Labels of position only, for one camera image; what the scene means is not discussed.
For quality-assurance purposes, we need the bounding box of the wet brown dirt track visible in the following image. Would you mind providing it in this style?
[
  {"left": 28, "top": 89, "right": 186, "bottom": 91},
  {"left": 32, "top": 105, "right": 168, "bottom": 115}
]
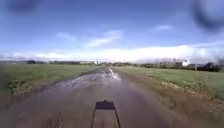
[{"left": 0, "top": 66, "right": 224, "bottom": 128}]

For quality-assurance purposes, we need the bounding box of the robot's own part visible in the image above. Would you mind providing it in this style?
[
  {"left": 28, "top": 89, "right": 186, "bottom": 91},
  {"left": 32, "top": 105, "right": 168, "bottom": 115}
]
[{"left": 90, "top": 99, "right": 122, "bottom": 128}]

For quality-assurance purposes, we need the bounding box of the dark hedge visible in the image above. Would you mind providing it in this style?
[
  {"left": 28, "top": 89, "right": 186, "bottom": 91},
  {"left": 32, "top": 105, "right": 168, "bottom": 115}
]
[{"left": 139, "top": 61, "right": 224, "bottom": 73}]

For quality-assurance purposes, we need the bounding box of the white building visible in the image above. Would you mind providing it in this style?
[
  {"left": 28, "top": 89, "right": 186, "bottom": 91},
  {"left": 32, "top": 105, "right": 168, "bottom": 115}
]
[{"left": 159, "top": 58, "right": 192, "bottom": 68}]

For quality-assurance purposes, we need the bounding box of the green grass field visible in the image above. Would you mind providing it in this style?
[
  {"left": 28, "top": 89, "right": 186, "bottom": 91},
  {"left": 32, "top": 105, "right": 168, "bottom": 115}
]
[
  {"left": 0, "top": 63, "right": 105, "bottom": 96},
  {"left": 114, "top": 65, "right": 224, "bottom": 101}
]

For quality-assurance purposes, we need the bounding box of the distant row of trees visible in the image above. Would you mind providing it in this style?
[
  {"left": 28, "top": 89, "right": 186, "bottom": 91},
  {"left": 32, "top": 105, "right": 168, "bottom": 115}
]
[{"left": 25, "top": 59, "right": 134, "bottom": 67}]

